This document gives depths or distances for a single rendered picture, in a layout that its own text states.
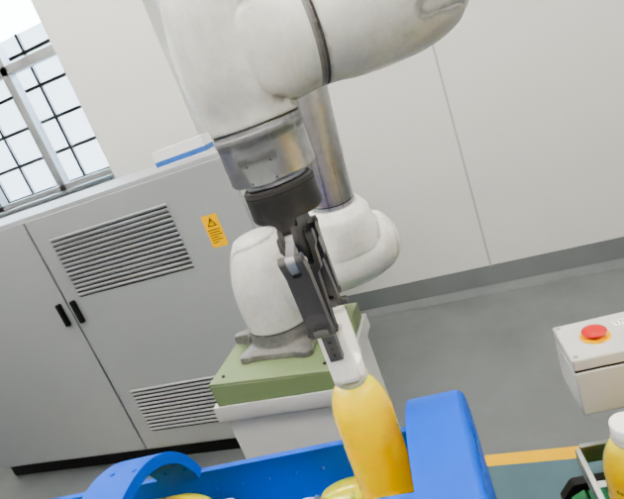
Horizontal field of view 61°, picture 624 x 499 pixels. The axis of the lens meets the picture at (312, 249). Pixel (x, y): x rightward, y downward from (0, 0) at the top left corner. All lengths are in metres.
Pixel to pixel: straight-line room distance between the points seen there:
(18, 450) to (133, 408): 0.93
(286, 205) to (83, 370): 2.57
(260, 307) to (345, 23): 0.78
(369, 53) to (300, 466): 0.57
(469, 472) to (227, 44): 0.44
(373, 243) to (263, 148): 0.71
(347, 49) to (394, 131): 2.75
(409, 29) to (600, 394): 0.62
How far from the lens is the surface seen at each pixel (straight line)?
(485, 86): 3.22
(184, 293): 2.45
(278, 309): 1.17
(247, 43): 0.49
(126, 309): 2.66
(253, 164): 0.50
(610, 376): 0.91
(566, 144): 3.33
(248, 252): 1.15
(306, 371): 1.13
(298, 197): 0.51
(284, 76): 0.49
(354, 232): 1.14
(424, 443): 0.58
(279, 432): 1.26
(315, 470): 0.83
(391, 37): 0.52
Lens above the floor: 1.60
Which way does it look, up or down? 17 degrees down
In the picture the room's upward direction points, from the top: 20 degrees counter-clockwise
